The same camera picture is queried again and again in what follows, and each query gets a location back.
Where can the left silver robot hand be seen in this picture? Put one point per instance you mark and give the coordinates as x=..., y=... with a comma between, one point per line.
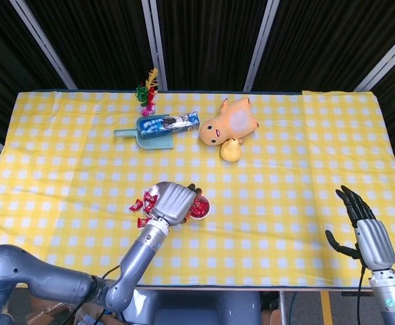
x=173, y=203

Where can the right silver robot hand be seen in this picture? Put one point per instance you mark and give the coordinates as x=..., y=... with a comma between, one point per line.
x=375, y=244

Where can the red candy heap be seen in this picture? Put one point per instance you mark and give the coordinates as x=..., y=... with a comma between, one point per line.
x=200, y=208

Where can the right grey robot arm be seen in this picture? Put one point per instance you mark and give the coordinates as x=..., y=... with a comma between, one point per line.
x=390, y=304

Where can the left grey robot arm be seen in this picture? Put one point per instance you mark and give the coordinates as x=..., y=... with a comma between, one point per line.
x=139, y=254

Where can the white paper cup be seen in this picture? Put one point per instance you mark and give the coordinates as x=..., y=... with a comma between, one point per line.
x=205, y=199

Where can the teal plastic scoop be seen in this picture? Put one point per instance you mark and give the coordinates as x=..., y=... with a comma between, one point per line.
x=156, y=144

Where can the yellow pear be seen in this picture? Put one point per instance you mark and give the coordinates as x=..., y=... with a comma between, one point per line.
x=230, y=151

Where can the blue cookie package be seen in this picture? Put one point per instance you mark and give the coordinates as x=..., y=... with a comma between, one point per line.
x=170, y=124

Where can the orange plush chick toy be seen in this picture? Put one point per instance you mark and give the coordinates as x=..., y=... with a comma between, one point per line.
x=224, y=125

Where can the yellow white checkered tablecloth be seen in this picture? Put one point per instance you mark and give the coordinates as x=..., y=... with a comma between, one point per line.
x=268, y=203

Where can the grey robot torso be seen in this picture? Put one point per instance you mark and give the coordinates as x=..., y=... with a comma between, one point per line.
x=197, y=308

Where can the white metal table leg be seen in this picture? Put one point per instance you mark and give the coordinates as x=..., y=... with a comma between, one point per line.
x=285, y=308

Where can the colourful feather shuttlecock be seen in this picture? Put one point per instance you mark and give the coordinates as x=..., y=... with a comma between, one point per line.
x=144, y=93

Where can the brown cardboard box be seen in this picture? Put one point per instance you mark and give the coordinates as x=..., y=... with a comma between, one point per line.
x=44, y=309

